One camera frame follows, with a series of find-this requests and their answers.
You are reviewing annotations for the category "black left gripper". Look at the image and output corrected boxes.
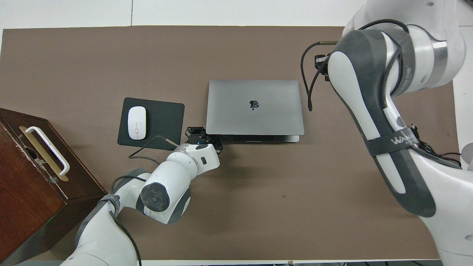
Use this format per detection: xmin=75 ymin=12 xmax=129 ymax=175
xmin=185 ymin=127 xmax=223 ymax=154

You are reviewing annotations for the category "brass box handle plate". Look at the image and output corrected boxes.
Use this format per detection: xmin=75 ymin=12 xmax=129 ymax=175
xmin=18 ymin=126 xmax=69 ymax=183

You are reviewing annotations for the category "white box handle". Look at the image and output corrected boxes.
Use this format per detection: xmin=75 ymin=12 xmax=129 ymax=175
xmin=25 ymin=126 xmax=71 ymax=176

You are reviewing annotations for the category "brown paper table mat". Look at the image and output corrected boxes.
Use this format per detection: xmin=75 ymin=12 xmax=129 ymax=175
xmin=0 ymin=25 xmax=459 ymax=262

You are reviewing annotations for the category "white desk lamp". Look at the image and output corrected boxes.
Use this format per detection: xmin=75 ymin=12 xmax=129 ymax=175
xmin=460 ymin=143 xmax=473 ymax=171

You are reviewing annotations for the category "black mouse pad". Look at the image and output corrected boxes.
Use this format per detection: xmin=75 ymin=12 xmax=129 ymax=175
xmin=117 ymin=97 xmax=185 ymax=151

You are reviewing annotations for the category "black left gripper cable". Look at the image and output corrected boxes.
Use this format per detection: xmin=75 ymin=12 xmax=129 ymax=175
xmin=107 ymin=135 xmax=181 ymax=266

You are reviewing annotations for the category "white computer mouse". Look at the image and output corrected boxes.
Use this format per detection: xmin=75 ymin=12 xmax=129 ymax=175
xmin=127 ymin=106 xmax=147 ymax=140

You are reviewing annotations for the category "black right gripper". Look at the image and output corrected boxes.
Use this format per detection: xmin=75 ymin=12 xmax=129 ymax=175
xmin=314 ymin=54 xmax=330 ymax=81

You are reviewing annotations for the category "grey laptop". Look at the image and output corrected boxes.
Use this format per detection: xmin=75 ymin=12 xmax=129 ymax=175
xmin=206 ymin=79 xmax=305 ymax=144

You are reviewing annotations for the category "black lamp power cable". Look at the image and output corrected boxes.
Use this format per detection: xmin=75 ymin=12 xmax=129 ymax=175
xmin=409 ymin=125 xmax=462 ymax=170

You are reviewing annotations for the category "dark brown wooden box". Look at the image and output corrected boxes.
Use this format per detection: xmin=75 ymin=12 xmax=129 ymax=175
xmin=0 ymin=108 xmax=108 ymax=266

